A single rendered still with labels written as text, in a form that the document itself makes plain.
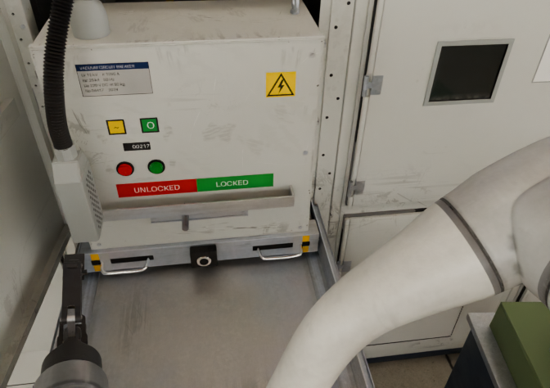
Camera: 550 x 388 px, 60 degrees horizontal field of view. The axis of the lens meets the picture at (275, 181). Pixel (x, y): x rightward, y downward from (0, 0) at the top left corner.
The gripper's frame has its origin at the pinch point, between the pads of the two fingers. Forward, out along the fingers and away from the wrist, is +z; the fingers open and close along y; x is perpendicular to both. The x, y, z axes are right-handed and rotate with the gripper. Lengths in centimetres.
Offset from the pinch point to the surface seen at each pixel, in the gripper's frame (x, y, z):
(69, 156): -0.7, -20.9, 9.9
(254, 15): 32, -46, 19
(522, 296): 146, 38, 32
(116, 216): 7.3, -5.5, 18.8
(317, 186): 59, -5, 34
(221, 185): 28.0, -12.3, 17.5
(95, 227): 3.2, -6.5, 11.9
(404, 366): 115, 76, 47
